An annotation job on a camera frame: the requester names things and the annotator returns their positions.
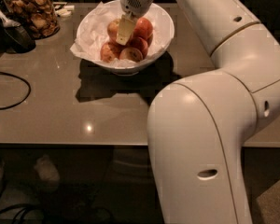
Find red apple back right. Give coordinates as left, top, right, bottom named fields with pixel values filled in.
left=133, top=17, right=153, bottom=40

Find black round appliance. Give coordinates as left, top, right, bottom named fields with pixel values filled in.
left=0, top=0, right=35, bottom=53

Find red apple middle right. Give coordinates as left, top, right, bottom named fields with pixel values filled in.
left=129, top=36, right=148, bottom=58

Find black cables on floor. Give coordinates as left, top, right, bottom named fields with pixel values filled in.
left=0, top=203, right=41, bottom=224

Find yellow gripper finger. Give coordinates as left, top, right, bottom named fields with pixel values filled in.
left=116, top=14, right=137, bottom=46

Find red apple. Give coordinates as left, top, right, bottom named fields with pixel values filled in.
left=133, top=17, right=153, bottom=40
left=129, top=36, right=148, bottom=58

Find apple front left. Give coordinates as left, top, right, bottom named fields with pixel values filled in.
left=100, top=42, right=122, bottom=63

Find small white items on table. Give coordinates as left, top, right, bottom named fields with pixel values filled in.
left=54, top=4, right=75, bottom=17

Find white ceramic bowl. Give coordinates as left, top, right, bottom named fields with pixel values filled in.
left=76, top=0, right=175, bottom=77

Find yellow-red apple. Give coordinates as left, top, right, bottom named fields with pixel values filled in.
left=107, top=19, right=133, bottom=45

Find white crumpled paper liner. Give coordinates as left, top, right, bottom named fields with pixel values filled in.
left=69, top=1, right=166, bottom=68

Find white shoe right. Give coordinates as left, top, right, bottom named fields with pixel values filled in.
left=34, top=155, right=60, bottom=192

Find black cable on table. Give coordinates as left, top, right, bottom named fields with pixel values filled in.
left=0, top=70, right=33, bottom=111

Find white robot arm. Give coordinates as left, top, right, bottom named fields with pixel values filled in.
left=147, top=0, right=280, bottom=224

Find apple front centre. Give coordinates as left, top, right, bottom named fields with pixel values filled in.
left=119, top=47, right=143, bottom=63

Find glass jar of dried chips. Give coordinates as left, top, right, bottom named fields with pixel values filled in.
left=4, top=0, right=60, bottom=39

